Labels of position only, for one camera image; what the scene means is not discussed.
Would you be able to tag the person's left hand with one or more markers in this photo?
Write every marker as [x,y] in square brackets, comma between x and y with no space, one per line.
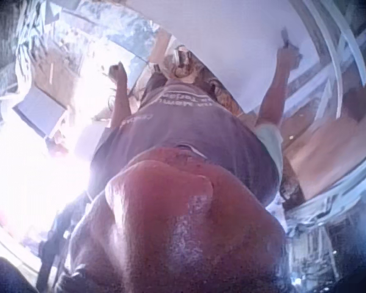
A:
[118,72]

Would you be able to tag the person's right hand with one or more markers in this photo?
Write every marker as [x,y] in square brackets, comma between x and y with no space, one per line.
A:
[288,54]

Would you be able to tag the small dark tool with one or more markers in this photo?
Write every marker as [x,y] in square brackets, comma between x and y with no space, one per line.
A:
[284,35]

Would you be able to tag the blue patterned sheet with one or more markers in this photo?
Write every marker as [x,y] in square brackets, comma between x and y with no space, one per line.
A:
[134,33]

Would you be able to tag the large white panel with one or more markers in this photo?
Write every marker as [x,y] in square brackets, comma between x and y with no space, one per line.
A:
[231,45]

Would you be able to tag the small shiny metal container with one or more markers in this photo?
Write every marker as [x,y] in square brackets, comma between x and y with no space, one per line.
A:
[182,56]

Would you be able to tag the heap of clutter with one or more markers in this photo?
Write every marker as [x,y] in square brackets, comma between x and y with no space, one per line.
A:
[45,36]

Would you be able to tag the white open box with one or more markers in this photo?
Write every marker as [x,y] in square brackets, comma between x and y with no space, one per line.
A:
[39,111]

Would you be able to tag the cluttered grey rack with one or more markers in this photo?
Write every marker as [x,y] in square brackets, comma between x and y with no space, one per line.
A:
[332,232]

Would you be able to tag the white frame bars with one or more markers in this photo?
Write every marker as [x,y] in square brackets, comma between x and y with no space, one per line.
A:
[338,55]

